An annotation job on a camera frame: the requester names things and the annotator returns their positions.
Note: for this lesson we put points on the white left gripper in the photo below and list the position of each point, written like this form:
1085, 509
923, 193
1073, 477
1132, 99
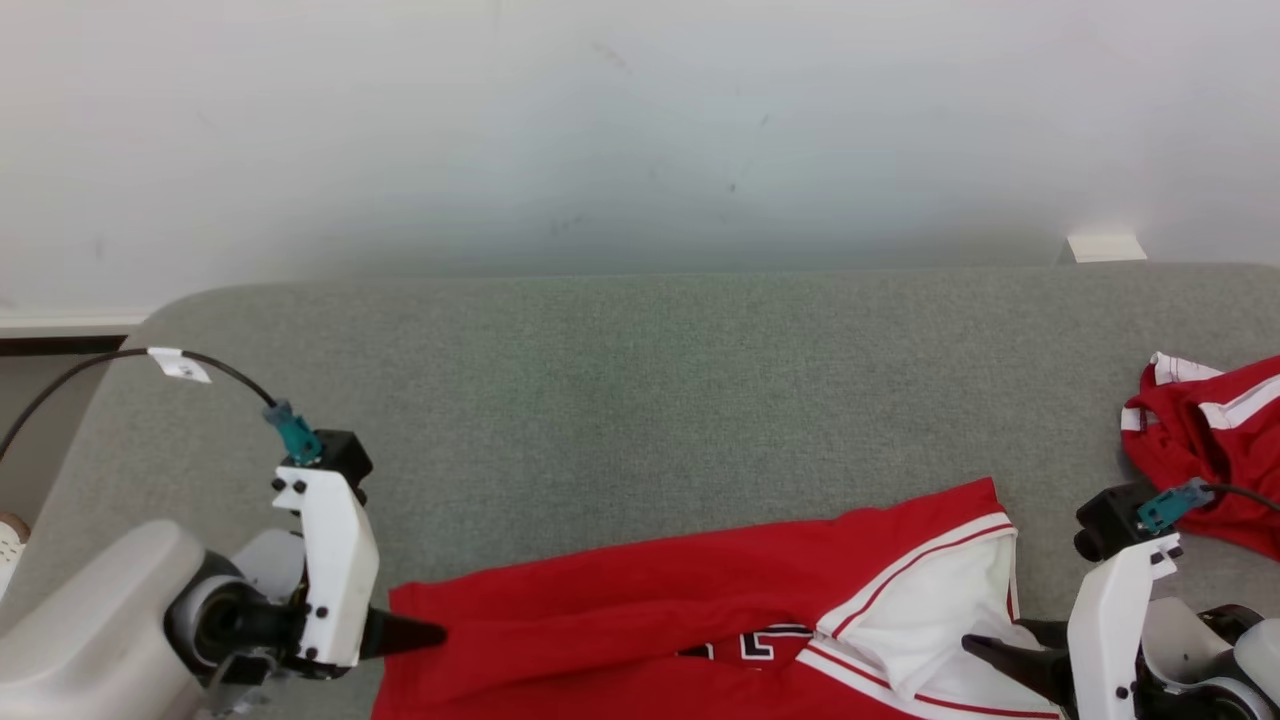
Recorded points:
340, 570

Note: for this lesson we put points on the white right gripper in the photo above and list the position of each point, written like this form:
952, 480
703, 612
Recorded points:
1105, 640

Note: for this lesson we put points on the red white jersey with number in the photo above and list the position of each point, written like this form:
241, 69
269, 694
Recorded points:
650, 620

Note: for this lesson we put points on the red shorts with white stripes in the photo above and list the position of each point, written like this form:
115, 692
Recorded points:
1220, 460

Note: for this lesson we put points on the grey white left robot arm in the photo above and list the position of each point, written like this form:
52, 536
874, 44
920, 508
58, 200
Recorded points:
90, 630

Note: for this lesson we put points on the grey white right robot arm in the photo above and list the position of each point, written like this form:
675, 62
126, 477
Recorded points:
1230, 660

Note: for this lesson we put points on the white baseboard strip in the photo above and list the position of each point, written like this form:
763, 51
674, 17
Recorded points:
60, 322

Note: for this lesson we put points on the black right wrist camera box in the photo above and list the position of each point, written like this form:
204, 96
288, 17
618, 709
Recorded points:
1105, 520

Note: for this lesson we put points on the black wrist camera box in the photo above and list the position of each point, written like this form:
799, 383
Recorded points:
345, 455
1105, 520

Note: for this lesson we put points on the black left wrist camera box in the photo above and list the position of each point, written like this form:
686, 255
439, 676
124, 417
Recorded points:
345, 455

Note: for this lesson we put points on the teal right camera connector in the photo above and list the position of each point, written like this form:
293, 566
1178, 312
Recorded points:
1170, 505

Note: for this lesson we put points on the teal camera connector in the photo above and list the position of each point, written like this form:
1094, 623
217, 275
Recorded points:
1170, 505
295, 432

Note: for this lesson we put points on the teal left camera connector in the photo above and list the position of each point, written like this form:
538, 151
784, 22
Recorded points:
295, 432

